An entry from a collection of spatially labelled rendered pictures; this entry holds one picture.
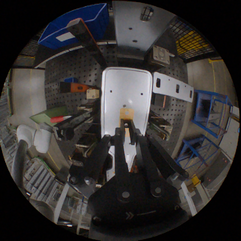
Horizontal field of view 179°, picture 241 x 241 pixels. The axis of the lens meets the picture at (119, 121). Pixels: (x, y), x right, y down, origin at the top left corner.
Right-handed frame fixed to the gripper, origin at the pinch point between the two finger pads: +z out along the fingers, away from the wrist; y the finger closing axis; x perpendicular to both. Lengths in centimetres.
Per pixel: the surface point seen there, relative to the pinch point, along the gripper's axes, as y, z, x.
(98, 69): -21, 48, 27
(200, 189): 599, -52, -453
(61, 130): -15.4, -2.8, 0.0
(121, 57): -2.3, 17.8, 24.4
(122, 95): -1.1, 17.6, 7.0
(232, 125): 778, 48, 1
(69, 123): -14.5, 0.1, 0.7
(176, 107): 54, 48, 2
